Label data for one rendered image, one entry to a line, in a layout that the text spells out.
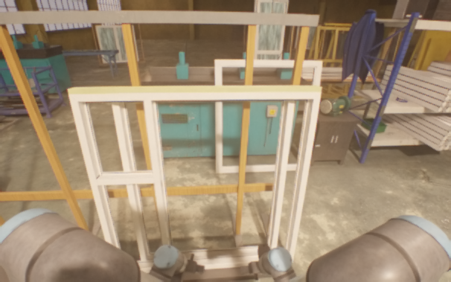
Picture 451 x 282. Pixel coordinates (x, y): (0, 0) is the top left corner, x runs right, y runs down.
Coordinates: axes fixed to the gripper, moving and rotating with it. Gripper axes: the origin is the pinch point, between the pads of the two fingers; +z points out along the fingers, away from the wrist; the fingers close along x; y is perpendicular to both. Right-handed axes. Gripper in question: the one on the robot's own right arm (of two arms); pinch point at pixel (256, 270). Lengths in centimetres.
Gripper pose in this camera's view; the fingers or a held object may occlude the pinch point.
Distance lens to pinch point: 131.4
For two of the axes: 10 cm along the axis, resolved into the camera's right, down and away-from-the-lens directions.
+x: 9.8, 0.4, 2.0
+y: 0.9, 8.0, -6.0
